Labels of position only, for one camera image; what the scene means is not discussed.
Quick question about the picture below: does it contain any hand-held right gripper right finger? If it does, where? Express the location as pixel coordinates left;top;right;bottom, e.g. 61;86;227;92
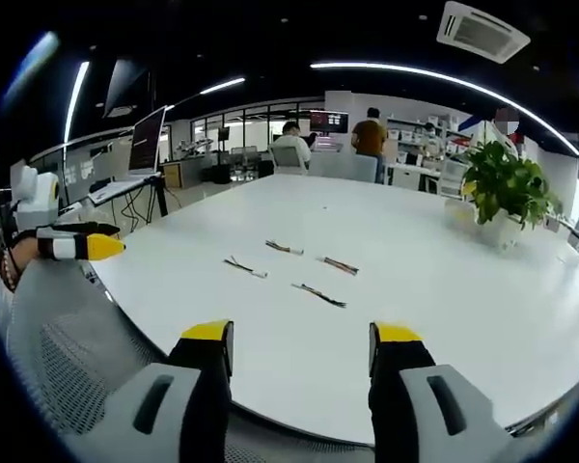
368;321;528;463

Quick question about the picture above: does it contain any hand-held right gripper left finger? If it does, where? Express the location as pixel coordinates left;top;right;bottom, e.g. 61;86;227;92
83;318;235;463

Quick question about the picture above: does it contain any JST connector with coloured wires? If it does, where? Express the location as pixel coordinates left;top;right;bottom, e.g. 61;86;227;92
263;238;305;257
316;256;361;278
222;256;270;280
290;282;348;309

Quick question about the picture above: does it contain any person's left hand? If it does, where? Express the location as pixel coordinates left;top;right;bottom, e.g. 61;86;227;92
5;230;45;274

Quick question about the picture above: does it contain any white laptop stand table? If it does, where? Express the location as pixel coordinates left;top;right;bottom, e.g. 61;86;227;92
86;170;171;229

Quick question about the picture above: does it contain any grey mesh office chair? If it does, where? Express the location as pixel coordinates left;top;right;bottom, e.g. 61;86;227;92
2;258;377;463

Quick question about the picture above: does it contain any open laptop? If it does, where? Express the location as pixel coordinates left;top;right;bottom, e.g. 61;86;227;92
126;104;168;176

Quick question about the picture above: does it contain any white plant pot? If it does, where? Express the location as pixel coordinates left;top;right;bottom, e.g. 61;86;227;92
476;209;524;248

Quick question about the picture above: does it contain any white office chair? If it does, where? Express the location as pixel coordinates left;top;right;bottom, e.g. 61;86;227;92
436;157;470;198

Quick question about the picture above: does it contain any green potted plant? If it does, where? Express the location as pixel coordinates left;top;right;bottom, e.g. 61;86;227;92
459;138;565;232

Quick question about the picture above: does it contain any long ceiling light strip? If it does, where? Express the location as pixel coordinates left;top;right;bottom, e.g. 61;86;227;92
309;61;579;156

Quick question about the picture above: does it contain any ceiling air conditioner vent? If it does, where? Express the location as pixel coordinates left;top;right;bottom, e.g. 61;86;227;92
435;0;533;65

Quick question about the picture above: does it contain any beaded bracelet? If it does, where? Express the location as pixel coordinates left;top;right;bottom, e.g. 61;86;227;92
0;243;20;293

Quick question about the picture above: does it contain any wall screen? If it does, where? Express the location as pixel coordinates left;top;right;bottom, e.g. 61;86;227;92
309;110;350;135

